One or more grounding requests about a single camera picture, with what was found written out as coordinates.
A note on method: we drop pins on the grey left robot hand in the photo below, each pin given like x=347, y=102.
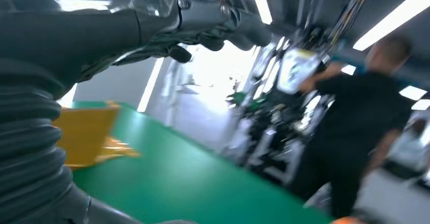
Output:
x=67, y=31

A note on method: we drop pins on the orange bottle with blue cap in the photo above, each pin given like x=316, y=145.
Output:
x=349, y=220

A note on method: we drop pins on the yellow film wrapped cardboard box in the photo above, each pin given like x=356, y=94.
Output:
x=87, y=132

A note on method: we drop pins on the standing person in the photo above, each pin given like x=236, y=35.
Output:
x=352, y=121

